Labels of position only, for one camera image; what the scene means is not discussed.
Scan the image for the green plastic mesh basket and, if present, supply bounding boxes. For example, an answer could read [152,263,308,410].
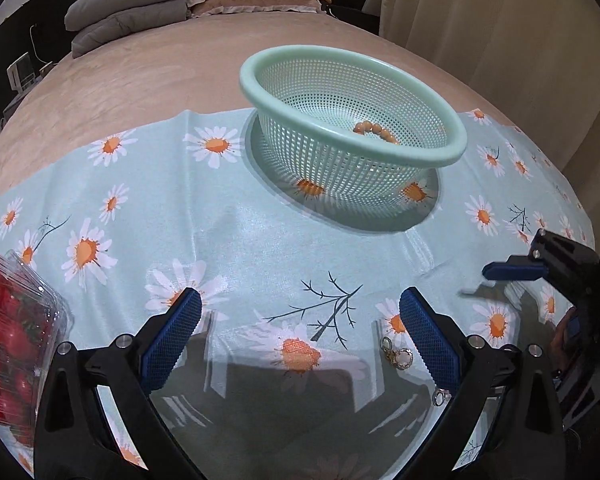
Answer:
[239,45,468,211]

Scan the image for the white bedside device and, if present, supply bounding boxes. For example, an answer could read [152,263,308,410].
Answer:
[6,57,36,93]

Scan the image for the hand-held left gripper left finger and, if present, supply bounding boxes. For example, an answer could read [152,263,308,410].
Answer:
[32,287,203,480]

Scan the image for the silver ring earring pair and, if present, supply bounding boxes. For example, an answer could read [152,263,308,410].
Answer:
[380,337,415,371]

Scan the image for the dark nightstand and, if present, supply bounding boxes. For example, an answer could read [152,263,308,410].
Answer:
[330,5,381,36]

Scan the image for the beige bed blanket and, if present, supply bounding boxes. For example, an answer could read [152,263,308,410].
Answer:
[0,0,526,211]

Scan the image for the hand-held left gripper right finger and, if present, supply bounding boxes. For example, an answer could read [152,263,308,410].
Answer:
[399,287,566,480]

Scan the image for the orange wooden bead bracelet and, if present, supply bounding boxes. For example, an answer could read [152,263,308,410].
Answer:
[352,120,401,147]

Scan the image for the grey pillow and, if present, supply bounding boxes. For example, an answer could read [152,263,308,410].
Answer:
[71,0,191,58]

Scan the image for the floral daisy cloth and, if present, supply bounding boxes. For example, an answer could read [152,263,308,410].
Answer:
[0,107,598,480]

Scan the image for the cream curtain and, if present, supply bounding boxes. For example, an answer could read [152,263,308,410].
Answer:
[362,0,600,241]

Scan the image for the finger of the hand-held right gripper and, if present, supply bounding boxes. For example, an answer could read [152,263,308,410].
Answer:
[481,254,549,282]

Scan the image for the clear box of strawberries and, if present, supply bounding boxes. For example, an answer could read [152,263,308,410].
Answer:
[0,240,76,448]

